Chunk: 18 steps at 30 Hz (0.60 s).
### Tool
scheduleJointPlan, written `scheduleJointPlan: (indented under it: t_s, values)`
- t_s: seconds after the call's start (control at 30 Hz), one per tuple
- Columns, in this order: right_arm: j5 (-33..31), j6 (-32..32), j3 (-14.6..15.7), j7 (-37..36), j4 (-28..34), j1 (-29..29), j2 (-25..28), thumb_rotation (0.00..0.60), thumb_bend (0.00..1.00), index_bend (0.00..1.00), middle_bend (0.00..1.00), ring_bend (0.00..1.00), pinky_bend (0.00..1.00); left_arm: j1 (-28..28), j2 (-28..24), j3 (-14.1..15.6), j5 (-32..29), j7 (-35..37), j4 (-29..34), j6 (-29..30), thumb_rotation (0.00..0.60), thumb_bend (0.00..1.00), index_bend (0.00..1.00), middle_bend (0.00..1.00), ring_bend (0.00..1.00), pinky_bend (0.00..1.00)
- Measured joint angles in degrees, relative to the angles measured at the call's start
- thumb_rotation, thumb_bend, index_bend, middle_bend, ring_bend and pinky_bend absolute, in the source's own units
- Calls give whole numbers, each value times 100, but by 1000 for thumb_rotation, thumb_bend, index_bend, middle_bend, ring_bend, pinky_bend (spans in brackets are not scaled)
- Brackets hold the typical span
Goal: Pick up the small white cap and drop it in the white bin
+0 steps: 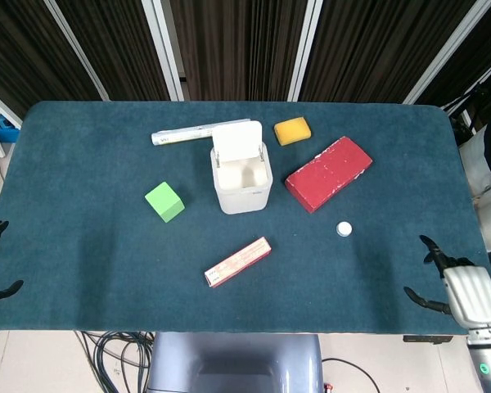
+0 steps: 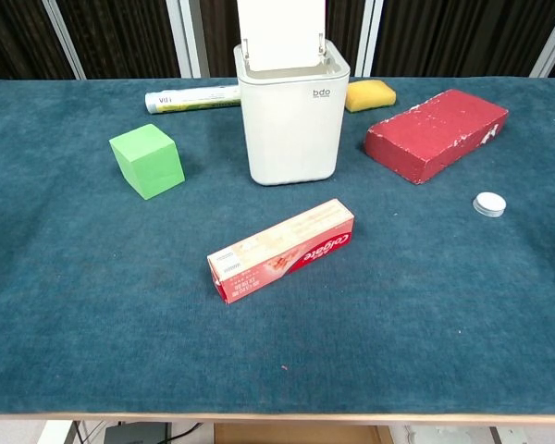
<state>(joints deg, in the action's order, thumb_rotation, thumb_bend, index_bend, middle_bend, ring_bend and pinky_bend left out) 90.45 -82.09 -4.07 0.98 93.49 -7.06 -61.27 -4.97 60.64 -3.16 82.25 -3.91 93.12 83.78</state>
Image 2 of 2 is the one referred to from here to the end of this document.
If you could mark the small white jar lid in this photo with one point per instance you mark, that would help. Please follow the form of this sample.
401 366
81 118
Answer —
489 204

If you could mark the white plastic trash bin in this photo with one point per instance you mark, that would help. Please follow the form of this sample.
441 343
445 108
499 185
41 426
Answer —
291 134

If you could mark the red Colgate toothpaste box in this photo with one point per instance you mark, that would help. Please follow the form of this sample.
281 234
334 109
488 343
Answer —
282 250

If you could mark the green cube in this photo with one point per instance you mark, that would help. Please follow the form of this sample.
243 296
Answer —
147 162

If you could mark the rolled white green package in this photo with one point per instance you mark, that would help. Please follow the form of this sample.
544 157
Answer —
189 99

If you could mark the yellow sponge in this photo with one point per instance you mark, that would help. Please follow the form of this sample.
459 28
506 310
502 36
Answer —
369 95

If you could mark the blue table cloth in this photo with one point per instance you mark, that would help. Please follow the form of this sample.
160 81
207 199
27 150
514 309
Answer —
120 300

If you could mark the red brick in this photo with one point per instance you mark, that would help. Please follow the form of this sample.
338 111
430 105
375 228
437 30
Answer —
435 134

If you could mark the cardboard box under table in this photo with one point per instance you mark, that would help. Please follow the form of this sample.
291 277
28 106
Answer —
296 435

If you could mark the grey box under table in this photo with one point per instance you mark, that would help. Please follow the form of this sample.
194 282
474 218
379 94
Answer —
136 433

